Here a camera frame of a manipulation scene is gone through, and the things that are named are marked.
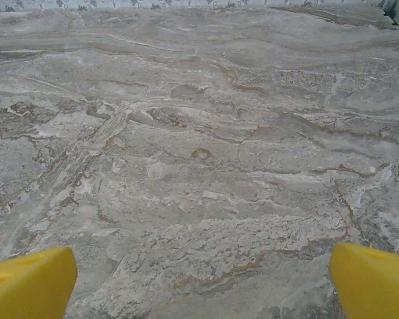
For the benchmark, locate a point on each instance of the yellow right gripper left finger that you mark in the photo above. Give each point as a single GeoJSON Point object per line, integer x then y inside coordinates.
{"type": "Point", "coordinates": [26, 289]}

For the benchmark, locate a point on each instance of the aluminium corner post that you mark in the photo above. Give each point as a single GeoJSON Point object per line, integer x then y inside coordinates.
{"type": "Point", "coordinates": [397, 13]}

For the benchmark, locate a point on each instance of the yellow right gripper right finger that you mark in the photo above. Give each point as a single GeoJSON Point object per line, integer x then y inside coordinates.
{"type": "Point", "coordinates": [375, 289]}

